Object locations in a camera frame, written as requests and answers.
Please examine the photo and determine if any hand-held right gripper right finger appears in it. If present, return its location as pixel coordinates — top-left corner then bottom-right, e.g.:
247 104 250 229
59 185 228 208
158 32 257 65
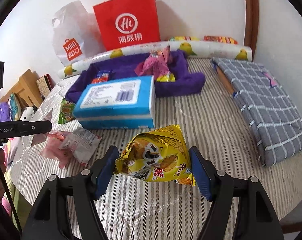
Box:
188 147 284 240

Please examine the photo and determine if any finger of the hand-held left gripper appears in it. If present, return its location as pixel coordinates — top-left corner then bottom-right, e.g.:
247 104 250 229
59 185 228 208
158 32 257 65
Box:
23 120 53 137

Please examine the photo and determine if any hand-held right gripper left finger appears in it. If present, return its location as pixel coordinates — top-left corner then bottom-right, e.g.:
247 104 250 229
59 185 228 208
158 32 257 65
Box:
21 145 119 240

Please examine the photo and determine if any green snack packet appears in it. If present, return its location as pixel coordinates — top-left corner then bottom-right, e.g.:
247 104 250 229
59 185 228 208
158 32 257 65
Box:
59 99 76 124

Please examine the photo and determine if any yellow snack packet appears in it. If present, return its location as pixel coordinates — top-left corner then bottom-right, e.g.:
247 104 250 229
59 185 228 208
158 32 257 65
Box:
113 124 196 187

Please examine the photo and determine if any red snack packet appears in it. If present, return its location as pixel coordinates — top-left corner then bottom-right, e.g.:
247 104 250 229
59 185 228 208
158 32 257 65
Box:
92 70 113 84

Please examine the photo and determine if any purple fabric tray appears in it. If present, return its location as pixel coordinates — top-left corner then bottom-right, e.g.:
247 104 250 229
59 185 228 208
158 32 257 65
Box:
65 50 206 103

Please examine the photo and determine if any purple plush toy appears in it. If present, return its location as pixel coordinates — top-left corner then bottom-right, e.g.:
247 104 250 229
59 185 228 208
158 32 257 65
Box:
0 103 11 123

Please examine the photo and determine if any white plush toy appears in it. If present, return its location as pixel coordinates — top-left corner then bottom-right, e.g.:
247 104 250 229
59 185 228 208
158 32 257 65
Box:
19 107 35 122

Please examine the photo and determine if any colourful pillow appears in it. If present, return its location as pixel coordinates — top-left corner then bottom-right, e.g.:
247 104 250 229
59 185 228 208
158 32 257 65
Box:
8 93 22 117

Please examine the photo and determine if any patterned box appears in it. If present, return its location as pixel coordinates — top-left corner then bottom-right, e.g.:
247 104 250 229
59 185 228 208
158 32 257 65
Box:
36 74 57 99

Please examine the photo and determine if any wooden chair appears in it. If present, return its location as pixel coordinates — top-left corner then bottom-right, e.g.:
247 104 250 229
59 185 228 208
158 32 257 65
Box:
1 69 44 108

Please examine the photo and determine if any blue tissue box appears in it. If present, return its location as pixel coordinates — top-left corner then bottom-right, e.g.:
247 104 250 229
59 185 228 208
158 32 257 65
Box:
73 75 156 130

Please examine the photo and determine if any grey checked folded cloth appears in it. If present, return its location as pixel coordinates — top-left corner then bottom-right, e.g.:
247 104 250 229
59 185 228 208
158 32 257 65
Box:
212 57 302 168

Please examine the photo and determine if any white plastic bag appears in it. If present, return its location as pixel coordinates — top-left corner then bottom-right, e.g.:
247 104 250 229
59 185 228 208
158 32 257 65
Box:
52 1 104 67

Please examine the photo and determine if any duck print paper roll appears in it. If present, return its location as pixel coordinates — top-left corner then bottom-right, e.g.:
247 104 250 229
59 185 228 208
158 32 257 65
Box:
57 41 252 79

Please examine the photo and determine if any orange chip bag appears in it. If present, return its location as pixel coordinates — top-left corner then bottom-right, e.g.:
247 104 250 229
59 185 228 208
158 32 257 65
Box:
203 35 238 45

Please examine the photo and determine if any yellow chip bag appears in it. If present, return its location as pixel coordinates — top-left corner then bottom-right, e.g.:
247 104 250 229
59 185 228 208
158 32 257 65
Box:
166 36 200 42

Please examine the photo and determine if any red paper bag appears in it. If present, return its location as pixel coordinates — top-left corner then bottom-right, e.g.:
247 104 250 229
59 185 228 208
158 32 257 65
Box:
93 0 161 51

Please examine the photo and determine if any brown wooden door frame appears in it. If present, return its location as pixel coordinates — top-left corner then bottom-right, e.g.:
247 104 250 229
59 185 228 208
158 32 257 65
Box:
242 0 259 62

